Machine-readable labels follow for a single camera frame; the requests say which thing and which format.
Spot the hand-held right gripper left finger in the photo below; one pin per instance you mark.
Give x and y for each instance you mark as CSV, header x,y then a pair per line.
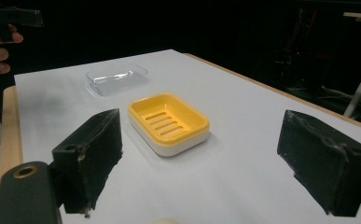
x,y
89,158

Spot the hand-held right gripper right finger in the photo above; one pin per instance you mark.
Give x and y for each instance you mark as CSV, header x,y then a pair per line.
x,y
321,161

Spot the yellow and white soap dish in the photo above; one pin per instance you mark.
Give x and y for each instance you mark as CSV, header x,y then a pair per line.
x,y
181,138

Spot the clear plastic lid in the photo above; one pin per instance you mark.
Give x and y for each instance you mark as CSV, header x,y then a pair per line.
x,y
116,79

